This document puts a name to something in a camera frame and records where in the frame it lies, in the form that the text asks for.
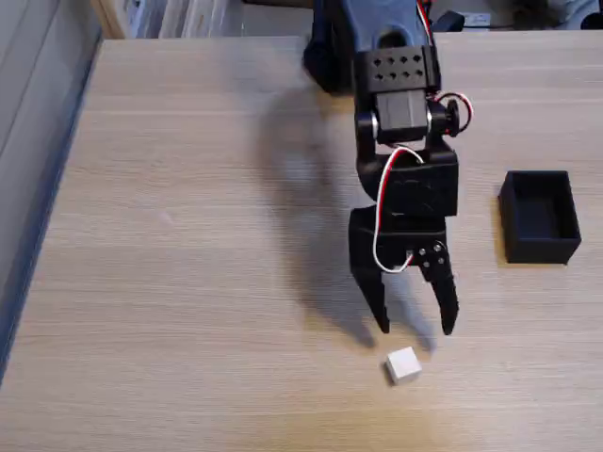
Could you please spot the white block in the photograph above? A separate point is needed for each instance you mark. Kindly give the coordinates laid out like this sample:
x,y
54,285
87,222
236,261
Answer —
x,y
403,366

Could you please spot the black box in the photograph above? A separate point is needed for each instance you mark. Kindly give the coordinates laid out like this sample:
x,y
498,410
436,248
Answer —
x,y
539,245

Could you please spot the dark blue object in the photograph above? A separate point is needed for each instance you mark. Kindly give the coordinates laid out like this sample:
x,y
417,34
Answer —
x,y
450,21

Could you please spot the stack of pale boards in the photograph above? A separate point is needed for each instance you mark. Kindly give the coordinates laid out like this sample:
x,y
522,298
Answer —
x,y
188,18

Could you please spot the light wooden frame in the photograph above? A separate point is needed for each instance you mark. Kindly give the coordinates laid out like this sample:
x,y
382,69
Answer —
x,y
109,19

